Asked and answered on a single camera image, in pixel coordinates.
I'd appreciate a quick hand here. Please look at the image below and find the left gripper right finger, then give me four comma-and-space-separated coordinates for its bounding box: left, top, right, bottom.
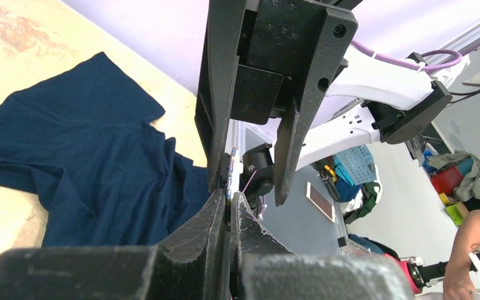
231, 192, 414, 299

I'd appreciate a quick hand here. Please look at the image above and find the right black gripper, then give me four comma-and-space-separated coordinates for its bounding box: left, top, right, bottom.
194, 1, 358, 206

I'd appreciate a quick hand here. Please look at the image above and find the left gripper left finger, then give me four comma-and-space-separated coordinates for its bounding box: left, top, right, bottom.
0, 190, 227, 299

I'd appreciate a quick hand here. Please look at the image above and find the blue round brooch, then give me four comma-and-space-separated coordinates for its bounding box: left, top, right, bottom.
226, 147, 239, 203

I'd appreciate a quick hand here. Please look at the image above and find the navy blue t-shirt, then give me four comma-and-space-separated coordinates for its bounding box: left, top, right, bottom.
0, 52, 209, 246

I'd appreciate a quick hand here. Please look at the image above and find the person's forearm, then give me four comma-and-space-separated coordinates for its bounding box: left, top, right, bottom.
449, 209, 480, 267

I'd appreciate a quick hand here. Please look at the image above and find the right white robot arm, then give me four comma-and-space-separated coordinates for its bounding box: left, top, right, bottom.
195, 1, 452, 206

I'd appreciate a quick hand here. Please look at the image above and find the person's hand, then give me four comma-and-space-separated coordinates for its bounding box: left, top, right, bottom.
442, 252, 476, 300

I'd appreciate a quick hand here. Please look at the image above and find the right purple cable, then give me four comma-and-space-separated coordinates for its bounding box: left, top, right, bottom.
349, 24, 480, 76

